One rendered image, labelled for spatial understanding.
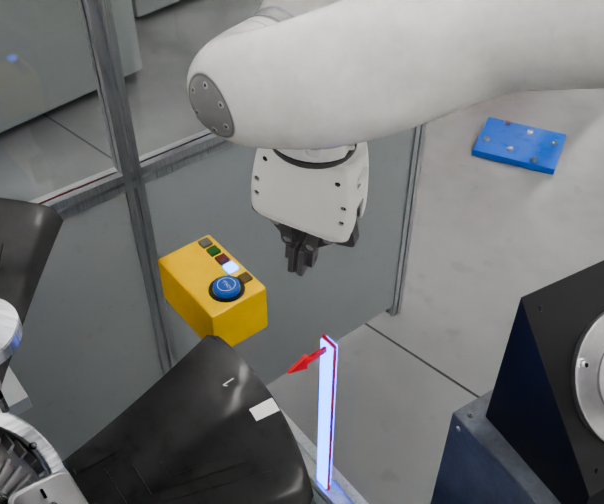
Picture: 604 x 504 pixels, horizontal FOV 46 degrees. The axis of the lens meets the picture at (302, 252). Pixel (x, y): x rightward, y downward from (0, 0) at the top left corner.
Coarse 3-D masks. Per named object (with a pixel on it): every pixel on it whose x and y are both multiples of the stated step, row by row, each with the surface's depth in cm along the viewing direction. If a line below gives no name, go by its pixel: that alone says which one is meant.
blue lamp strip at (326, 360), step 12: (324, 360) 88; (324, 372) 89; (324, 384) 91; (324, 396) 92; (324, 408) 94; (324, 420) 96; (324, 432) 97; (324, 444) 99; (324, 456) 101; (324, 468) 103; (324, 480) 105
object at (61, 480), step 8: (56, 472) 73; (64, 472) 73; (40, 480) 72; (48, 480) 72; (56, 480) 73; (64, 480) 73; (72, 480) 73; (24, 488) 72; (32, 488) 72; (40, 488) 72; (48, 488) 72; (56, 488) 72; (64, 488) 72; (72, 488) 72; (16, 496) 71; (24, 496) 71; (32, 496) 71; (40, 496) 71; (48, 496) 71; (56, 496) 71; (64, 496) 71; (72, 496) 71; (80, 496) 71
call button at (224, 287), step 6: (228, 276) 109; (216, 282) 108; (222, 282) 108; (228, 282) 108; (234, 282) 108; (216, 288) 107; (222, 288) 107; (228, 288) 107; (234, 288) 107; (216, 294) 107; (222, 294) 106; (228, 294) 106; (234, 294) 107
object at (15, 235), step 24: (0, 216) 67; (24, 216) 67; (48, 216) 67; (0, 240) 66; (24, 240) 66; (48, 240) 67; (0, 264) 66; (24, 264) 66; (0, 288) 65; (24, 288) 65; (24, 312) 65
